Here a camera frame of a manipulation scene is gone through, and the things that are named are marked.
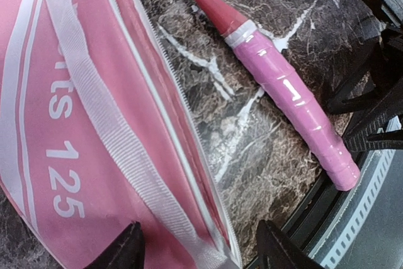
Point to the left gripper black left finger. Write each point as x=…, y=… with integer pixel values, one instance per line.
x=127, y=250

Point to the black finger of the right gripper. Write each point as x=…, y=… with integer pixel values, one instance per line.
x=365, y=135
x=381, y=59

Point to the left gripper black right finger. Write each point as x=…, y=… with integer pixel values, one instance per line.
x=275, y=249

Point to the red badminton racket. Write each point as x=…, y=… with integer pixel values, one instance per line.
x=286, y=88

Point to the pink racket bag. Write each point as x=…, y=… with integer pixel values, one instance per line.
x=96, y=134

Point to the grey slotted cable duct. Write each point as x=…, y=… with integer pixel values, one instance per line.
x=350, y=219

